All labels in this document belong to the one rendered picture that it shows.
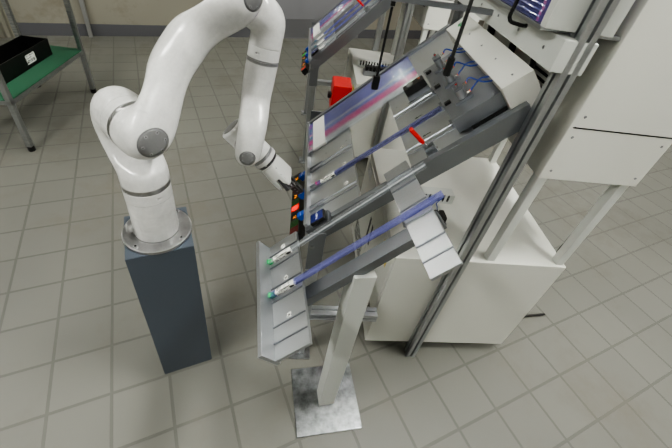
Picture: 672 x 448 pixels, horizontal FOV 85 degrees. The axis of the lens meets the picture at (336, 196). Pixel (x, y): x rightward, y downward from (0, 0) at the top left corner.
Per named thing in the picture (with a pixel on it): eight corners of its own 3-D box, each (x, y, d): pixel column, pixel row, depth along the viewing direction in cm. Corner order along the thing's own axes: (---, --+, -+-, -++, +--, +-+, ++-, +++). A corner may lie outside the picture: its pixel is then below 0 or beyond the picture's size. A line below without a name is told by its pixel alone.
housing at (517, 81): (519, 129, 97) (501, 88, 89) (461, 61, 134) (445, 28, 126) (550, 112, 94) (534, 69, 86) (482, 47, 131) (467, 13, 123)
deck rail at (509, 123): (317, 242, 118) (305, 231, 115) (317, 237, 120) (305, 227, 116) (537, 121, 93) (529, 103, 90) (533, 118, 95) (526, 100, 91)
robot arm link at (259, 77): (281, 73, 96) (260, 172, 111) (277, 58, 109) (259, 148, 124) (246, 64, 93) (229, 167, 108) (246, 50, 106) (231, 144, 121)
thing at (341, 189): (315, 231, 118) (308, 226, 116) (314, 128, 168) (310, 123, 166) (364, 204, 111) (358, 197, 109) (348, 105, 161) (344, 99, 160)
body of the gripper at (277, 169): (258, 155, 127) (280, 175, 133) (255, 173, 119) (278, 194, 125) (274, 144, 124) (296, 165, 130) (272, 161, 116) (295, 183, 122)
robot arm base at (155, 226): (122, 261, 99) (104, 212, 87) (121, 215, 112) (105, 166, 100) (196, 246, 107) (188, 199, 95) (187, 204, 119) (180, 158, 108)
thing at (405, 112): (420, 180, 106) (411, 168, 103) (385, 85, 156) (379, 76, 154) (533, 117, 94) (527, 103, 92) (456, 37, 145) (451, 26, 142)
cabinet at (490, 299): (361, 347, 165) (394, 257, 125) (349, 234, 218) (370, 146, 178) (495, 350, 173) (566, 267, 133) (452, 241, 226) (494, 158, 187)
